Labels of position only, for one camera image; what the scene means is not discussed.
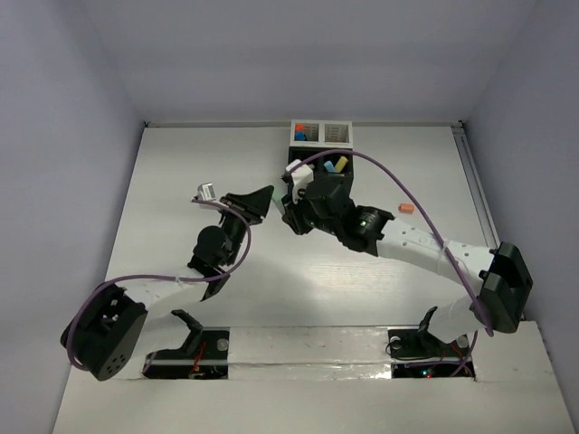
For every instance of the green highlighter cap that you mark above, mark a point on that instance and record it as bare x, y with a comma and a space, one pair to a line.
277, 197

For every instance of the light blue highlighter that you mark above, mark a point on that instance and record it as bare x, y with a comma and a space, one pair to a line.
330, 168

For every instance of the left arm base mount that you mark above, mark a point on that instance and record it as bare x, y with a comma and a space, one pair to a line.
202, 356

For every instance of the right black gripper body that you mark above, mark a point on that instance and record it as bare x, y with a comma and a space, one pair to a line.
304, 216

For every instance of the black slotted container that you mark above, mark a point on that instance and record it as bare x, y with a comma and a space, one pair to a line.
302, 153

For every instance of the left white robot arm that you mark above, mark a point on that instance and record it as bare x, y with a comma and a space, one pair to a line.
138, 315

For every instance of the metal rail right edge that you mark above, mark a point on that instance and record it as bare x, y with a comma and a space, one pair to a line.
489, 231

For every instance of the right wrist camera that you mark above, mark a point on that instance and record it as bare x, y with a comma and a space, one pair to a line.
297, 177

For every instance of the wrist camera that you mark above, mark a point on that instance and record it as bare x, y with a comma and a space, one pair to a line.
205, 193
297, 177

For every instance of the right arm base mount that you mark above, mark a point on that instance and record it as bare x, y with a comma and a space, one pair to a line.
418, 354

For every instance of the orange cap black highlighter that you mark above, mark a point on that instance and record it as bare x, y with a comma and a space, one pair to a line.
298, 128

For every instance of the white slotted container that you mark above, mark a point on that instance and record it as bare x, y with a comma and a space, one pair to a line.
323, 133

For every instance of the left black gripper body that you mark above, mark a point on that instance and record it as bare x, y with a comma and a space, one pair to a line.
242, 209

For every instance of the yellow highlighter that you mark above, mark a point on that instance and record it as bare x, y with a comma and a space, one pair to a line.
341, 164

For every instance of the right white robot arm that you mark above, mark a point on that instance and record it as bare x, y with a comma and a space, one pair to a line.
497, 280

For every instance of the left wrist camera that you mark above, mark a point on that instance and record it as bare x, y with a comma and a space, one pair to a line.
205, 193

